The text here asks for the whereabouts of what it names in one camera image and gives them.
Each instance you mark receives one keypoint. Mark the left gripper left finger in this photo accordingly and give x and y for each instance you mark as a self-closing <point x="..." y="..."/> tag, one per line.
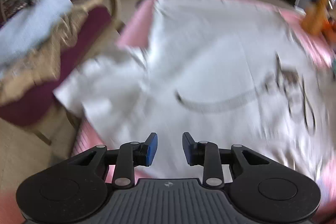
<point x="124" y="159"/>

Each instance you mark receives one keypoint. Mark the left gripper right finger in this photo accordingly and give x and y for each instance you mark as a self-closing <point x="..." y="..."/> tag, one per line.
<point x="212" y="158"/>

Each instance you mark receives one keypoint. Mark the white graphic t-shirt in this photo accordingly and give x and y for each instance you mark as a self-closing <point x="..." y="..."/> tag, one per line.
<point x="226" y="71"/>

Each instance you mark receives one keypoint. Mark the pink dalmatian blanket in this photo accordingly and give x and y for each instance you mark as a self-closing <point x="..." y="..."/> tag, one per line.
<point x="135" y="34"/>

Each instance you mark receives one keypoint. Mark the beige knitted garment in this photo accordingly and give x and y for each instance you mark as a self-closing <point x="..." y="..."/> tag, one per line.
<point x="42" y="64"/>

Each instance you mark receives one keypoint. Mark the light blue knitted garment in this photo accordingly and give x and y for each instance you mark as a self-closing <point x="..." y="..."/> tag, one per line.
<point x="30" y="27"/>

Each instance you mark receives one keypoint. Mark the maroon chair with wooden frame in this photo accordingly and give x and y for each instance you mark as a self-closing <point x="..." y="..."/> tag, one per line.
<point x="28" y="111"/>

